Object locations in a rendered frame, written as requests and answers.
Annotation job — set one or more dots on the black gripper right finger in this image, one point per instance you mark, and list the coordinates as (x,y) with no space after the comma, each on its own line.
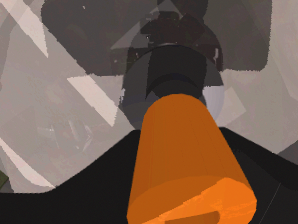
(274,180)

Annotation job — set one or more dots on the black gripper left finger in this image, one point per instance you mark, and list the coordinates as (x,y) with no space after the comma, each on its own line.
(98,194)

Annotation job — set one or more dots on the orange knob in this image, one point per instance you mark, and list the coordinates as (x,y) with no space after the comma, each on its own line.
(185,172)

